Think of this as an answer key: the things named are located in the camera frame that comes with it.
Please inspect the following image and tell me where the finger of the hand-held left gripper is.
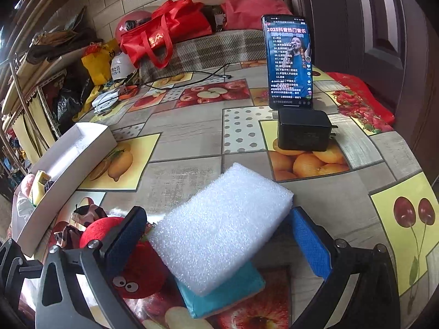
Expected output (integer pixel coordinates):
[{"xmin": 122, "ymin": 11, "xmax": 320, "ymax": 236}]
[{"xmin": 0, "ymin": 239, "xmax": 44, "ymax": 302}]

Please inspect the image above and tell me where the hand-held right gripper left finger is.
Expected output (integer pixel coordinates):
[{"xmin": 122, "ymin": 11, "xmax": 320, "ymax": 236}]
[{"xmin": 34, "ymin": 206, "xmax": 148, "ymax": 329}]

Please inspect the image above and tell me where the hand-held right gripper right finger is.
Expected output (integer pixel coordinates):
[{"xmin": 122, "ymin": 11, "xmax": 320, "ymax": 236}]
[{"xmin": 288, "ymin": 206, "xmax": 402, "ymax": 329}]

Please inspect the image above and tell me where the red plush toy with eyes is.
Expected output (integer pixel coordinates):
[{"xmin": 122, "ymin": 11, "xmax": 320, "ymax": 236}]
[{"xmin": 80, "ymin": 217, "xmax": 172, "ymax": 299}]

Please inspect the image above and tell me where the teal sponge pad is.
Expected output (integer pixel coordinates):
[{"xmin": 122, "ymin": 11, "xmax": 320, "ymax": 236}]
[{"xmin": 176, "ymin": 260, "xmax": 266, "ymax": 319}]

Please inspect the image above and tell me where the white foam block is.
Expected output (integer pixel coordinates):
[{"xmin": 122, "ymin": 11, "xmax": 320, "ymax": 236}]
[{"xmin": 148, "ymin": 162, "xmax": 295, "ymax": 298}]

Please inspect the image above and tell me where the yellow green small packet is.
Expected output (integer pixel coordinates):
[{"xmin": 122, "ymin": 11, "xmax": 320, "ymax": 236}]
[{"xmin": 29, "ymin": 171, "xmax": 52, "ymax": 206}]

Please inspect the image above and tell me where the white cardboard box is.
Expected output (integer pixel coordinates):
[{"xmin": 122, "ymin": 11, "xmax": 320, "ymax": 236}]
[{"xmin": 15, "ymin": 121, "xmax": 117, "ymax": 257}]

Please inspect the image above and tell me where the black power adapter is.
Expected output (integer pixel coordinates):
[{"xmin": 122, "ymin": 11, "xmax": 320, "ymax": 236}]
[{"xmin": 277, "ymin": 109, "xmax": 340, "ymax": 152}]

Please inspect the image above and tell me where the fruit print tablecloth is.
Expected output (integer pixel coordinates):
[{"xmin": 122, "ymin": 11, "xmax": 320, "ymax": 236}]
[{"xmin": 14, "ymin": 58, "xmax": 436, "ymax": 329}]

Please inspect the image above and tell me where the black plastic bag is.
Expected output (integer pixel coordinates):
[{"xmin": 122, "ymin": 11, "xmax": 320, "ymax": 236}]
[{"xmin": 57, "ymin": 87, "xmax": 86, "ymax": 127}]

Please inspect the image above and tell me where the white helmet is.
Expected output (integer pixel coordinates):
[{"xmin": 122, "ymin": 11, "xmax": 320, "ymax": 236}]
[{"xmin": 110, "ymin": 51, "xmax": 136, "ymax": 83}]

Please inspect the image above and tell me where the yellow bag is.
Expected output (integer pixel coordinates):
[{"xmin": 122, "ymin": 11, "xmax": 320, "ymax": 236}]
[{"xmin": 81, "ymin": 39, "xmax": 119, "ymax": 86}]

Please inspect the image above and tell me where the metal storage rack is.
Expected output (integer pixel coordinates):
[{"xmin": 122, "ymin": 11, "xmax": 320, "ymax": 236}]
[{"xmin": 0, "ymin": 3, "xmax": 103, "ymax": 186}]

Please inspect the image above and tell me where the black smartphone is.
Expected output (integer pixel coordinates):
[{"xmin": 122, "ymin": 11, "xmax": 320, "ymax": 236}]
[{"xmin": 261, "ymin": 14, "xmax": 314, "ymax": 110}]

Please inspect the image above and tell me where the red tote bag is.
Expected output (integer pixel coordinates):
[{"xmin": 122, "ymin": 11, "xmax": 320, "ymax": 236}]
[{"xmin": 119, "ymin": 0, "xmax": 213, "ymax": 69}]

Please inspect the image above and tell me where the plaid cloth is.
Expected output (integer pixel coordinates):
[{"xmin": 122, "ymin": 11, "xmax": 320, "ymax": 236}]
[{"xmin": 139, "ymin": 29, "xmax": 271, "ymax": 84}]

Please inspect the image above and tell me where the red helmet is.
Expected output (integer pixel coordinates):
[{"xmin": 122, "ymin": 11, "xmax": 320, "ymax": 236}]
[{"xmin": 115, "ymin": 10, "xmax": 153, "ymax": 42}]

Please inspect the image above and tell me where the dark brown door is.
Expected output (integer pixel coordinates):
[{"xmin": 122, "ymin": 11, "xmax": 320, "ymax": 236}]
[{"xmin": 278, "ymin": 0, "xmax": 439, "ymax": 165}]

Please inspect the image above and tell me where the red cloth bundle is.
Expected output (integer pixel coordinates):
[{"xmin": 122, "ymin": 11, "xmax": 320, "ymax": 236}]
[{"xmin": 221, "ymin": 0, "xmax": 292, "ymax": 31}]

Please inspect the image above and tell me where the white coiled cable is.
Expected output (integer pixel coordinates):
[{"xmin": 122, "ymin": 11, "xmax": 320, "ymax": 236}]
[{"xmin": 91, "ymin": 86, "xmax": 138, "ymax": 115}]

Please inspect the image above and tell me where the black charging cable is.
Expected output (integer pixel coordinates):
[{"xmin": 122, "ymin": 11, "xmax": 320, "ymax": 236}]
[{"xmin": 139, "ymin": 62, "xmax": 232, "ymax": 88}]

